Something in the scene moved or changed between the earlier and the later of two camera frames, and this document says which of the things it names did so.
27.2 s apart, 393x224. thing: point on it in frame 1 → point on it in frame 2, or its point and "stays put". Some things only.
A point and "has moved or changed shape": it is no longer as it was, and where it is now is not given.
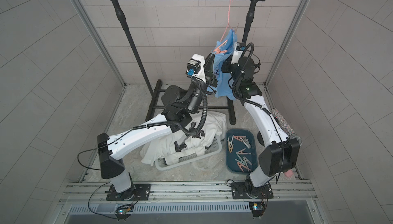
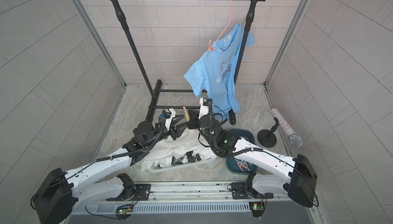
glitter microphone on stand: x=289 y=131 stays put
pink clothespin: x=218 y=50 → x=210 y=46
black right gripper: x=228 y=68 → x=194 y=118
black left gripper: x=206 y=69 → x=175 y=132
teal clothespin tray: x=241 y=151 stays put
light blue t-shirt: x=224 y=47 has moved or changed shape
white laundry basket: x=161 y=165 → x=153 y=170
